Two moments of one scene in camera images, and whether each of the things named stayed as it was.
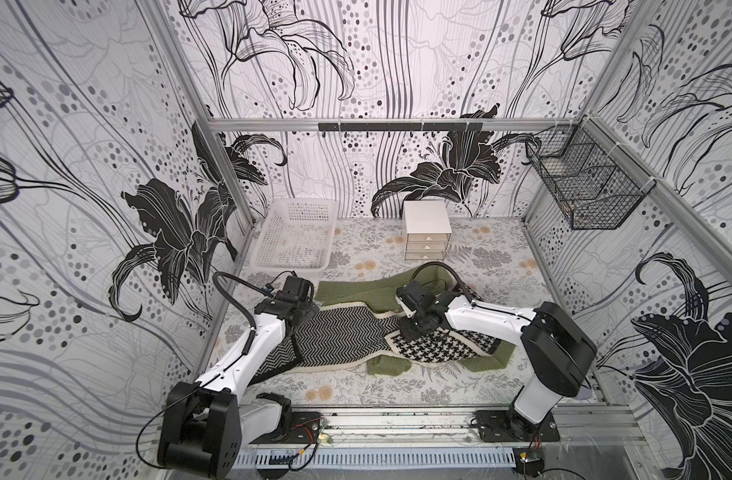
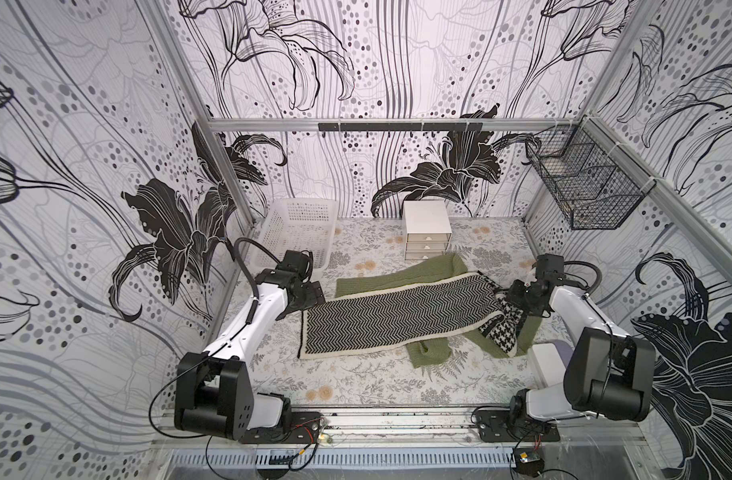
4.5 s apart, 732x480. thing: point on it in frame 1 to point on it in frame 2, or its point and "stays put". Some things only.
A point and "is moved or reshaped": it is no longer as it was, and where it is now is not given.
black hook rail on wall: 401,126 stays put
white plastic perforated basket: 295,235 stays put
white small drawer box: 427,228 stays put
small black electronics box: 529,461 stays put
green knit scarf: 381,289 to 434,352
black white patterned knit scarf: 353,334 is moved or reshaped
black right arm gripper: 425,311 to 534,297
